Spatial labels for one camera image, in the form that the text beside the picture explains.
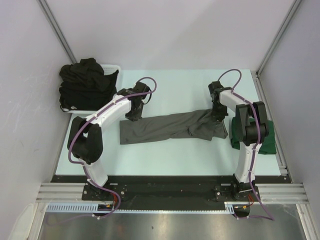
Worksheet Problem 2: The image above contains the green folded t shirt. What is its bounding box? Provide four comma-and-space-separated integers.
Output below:
230, 117, 277, 155

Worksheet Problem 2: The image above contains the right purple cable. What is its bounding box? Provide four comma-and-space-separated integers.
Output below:
217, 69, 276, 221

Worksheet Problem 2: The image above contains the purple cable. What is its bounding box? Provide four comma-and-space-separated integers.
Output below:
217, 69, 276, 221
46, 77, 158, 227

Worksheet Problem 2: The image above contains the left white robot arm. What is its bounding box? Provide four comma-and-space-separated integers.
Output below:
67, 80, 154, 200

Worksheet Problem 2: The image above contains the aluminium frame rail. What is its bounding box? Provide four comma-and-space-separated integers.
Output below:
36, 183, 309, 204

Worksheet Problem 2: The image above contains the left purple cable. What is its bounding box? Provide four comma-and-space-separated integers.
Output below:
46, 77, 158, 227

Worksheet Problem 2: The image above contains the light blue cable duct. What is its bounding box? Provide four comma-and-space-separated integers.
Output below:
46, 203, 235, 214

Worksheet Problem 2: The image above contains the grey t shirt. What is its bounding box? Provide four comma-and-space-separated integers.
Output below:
119, 109, 228, 145

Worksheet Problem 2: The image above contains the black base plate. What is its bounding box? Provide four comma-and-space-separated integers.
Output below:
51, 174, 293, 212

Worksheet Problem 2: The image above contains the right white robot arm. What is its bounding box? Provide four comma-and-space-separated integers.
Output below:
208, 81, 269, 201

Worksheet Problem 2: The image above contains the white plastic basket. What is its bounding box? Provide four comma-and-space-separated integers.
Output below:
60, 64, 121, 115

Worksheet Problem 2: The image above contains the black t shirts pile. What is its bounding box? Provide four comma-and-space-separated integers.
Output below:
59, 58, 120, 111

